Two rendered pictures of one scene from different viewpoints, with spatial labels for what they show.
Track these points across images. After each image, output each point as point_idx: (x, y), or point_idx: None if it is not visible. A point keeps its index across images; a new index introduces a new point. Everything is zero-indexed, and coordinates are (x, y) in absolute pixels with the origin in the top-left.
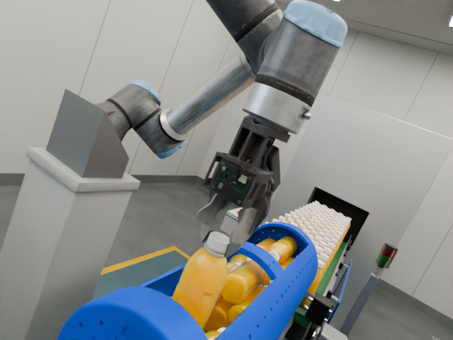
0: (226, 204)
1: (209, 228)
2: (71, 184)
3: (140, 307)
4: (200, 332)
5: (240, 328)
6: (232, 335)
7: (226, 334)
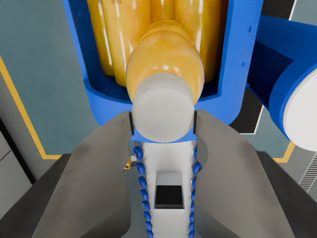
0: (130, 214)
1: (128, 140)
2: None
3: (145, 140)
4: (205, 105)
5: (242, 12)
6: (237, 42)
7: (229, 59)
